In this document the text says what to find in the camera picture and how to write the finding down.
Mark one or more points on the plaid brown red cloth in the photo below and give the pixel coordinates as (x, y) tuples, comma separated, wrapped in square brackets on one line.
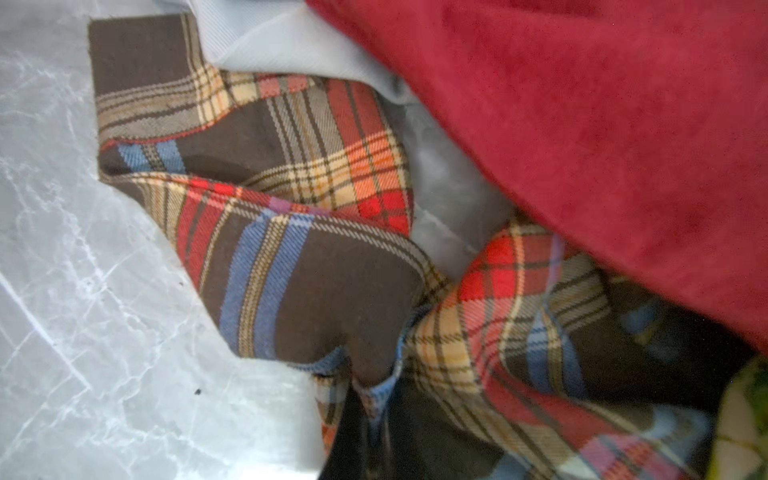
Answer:
[(287, 199)]

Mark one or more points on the grey white cloth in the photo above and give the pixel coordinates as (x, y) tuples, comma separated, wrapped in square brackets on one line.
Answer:
[(457, 210)]

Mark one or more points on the yellow green lemon print cloth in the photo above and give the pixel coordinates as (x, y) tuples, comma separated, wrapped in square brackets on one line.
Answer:
[(739, 449)]

